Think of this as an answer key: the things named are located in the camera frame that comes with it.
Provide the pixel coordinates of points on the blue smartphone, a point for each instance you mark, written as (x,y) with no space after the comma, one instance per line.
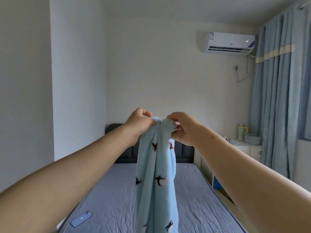
(81,219)

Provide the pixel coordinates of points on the person's left thumb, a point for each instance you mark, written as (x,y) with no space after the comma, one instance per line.
(152,121)

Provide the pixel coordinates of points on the white wall air conditioner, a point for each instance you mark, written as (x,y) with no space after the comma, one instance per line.
(229,43)

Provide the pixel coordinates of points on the person's left hand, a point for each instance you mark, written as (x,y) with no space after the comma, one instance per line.
(137,124)

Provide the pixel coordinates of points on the person's left forearm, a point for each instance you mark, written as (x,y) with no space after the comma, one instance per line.
(60,181)

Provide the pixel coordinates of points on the white crumpled cloth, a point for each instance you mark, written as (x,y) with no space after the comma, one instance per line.
(230,141)

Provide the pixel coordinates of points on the person's right hand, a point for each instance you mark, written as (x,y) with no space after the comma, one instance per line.
(188,129)

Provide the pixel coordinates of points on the light blue curtain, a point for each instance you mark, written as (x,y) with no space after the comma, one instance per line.
(279,94)

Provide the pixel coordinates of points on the dark grey padded headboard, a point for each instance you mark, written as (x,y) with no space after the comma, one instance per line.
(184,149)

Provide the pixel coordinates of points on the grey quilted mattress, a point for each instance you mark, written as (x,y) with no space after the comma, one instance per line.
(116,203)

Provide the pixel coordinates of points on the grey basket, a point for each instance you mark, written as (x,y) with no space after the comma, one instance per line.
(253,139)

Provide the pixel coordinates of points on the light blue bird-print blanket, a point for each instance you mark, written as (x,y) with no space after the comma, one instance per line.
(156,181)

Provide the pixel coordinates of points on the person's right thumb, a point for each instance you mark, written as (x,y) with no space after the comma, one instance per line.
(173,117)

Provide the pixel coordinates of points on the white bedside cabinet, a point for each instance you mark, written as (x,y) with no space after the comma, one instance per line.
(245,152)

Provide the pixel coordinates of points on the pale green water bottle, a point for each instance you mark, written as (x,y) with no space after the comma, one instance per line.
(241,132)

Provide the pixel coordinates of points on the person's right forearm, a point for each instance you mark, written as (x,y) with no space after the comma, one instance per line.
(255,186)

